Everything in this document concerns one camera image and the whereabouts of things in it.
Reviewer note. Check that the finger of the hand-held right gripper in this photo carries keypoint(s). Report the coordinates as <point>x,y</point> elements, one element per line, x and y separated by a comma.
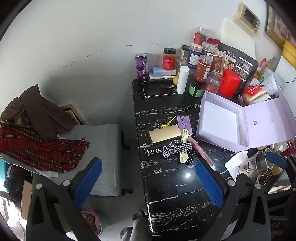
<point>276,160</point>

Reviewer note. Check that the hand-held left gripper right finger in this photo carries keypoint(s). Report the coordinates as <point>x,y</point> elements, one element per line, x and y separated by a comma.
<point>209,183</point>

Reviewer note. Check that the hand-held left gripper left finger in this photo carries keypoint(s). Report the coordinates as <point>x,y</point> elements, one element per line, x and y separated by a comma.
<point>87,183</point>

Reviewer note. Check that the pink slim tube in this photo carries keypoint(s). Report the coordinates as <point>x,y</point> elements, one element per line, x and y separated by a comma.
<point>204,154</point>

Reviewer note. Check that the lavender gift box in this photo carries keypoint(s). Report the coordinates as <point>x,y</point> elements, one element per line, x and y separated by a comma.
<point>266,120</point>

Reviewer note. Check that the black white checkered hair bow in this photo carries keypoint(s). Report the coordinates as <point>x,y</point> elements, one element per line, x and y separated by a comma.
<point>182,146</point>

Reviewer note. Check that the pale yellow hair clip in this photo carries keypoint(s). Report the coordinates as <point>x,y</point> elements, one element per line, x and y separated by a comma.
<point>184,136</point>

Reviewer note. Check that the black lip gloss box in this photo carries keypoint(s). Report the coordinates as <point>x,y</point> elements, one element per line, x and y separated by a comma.
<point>157,151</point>

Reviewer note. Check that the purple card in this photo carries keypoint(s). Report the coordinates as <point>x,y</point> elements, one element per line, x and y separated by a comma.
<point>183,124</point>

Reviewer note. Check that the gold rectangular box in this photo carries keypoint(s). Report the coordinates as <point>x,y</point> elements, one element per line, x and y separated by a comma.
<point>164,135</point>

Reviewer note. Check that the yellow lollipop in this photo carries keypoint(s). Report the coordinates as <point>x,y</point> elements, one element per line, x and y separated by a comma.
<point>164,125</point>

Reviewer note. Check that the glass mug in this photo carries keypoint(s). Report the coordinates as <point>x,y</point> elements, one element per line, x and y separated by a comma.
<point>252,165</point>

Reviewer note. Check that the white tissue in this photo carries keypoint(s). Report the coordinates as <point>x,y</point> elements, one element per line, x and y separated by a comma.
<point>233,162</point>

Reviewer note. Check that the cardboard sheet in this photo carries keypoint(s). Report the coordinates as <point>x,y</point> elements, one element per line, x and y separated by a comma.
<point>26,199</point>

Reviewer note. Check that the red plaid scarf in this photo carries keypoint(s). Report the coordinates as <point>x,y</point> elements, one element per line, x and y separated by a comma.
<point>34,146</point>

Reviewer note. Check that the brown paper packet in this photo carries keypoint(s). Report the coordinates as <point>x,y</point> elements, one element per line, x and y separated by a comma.
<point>256,96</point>

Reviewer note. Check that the person's grey socked foot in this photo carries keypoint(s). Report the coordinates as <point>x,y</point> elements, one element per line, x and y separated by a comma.
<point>138,227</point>

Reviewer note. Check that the cream framed panel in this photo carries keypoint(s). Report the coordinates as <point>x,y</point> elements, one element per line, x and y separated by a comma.
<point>76,113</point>

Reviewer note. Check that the red snack packet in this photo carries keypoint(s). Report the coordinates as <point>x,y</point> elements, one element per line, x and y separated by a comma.
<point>253,89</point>

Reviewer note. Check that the white printed leaflet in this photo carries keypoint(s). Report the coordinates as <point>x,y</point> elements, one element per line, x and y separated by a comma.
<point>272,84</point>

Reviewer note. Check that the brown cloth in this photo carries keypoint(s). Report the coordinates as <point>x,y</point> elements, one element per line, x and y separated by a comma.
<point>44,111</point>

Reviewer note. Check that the red round canister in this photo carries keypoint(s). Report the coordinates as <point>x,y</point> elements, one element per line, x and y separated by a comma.
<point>229,84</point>

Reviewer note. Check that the green jar with black lid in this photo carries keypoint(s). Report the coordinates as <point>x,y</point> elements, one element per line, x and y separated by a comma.
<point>196,90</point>

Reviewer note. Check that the clear jar with orange label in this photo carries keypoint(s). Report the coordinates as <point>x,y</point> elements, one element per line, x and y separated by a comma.
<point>213,85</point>

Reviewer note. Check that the black snack bag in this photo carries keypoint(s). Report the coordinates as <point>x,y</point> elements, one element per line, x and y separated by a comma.
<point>242,64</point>

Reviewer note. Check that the silver smartphone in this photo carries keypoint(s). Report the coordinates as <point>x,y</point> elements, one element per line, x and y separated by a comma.
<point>159,91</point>

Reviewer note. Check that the white cylindrical tube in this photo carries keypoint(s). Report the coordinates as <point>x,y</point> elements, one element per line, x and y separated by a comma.
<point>182,80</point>

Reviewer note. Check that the yellow packet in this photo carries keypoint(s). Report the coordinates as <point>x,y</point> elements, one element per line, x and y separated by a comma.
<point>290,51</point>

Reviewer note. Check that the orange spice jar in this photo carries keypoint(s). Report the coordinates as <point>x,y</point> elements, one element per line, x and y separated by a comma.
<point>203,70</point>

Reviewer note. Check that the brown label tall jar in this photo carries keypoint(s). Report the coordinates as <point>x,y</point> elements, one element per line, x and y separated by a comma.
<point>217,62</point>

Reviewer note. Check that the white flat box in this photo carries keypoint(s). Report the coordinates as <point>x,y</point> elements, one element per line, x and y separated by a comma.
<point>161,78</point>

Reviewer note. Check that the light blue small box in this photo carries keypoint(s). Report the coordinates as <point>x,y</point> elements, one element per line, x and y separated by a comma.
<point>159,71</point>

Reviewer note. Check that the purple label clear jar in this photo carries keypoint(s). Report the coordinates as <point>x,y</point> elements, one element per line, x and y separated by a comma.
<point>193,56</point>

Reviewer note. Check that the purple drink can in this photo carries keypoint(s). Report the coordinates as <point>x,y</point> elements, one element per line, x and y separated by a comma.
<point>141,67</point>

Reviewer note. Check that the red jar with black lid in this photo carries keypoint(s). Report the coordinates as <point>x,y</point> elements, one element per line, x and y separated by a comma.
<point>168,60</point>

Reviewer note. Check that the brown clear-lid jar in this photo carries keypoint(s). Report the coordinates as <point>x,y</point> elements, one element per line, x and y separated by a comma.
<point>208,48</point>

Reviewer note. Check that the clear jar of nuts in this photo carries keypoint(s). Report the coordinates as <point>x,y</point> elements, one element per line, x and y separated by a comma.
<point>185,54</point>

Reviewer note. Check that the white foam board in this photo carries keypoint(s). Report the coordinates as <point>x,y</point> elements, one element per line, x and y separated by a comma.
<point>235,32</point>

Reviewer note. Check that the small red package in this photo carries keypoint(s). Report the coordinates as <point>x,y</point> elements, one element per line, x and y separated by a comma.
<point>214,41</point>

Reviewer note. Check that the dark red clear jar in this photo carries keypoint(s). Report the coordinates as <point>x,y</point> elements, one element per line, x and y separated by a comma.
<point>200,37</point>

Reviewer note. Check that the wooden picture frame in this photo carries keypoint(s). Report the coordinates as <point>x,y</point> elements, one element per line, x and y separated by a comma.
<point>275,27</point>

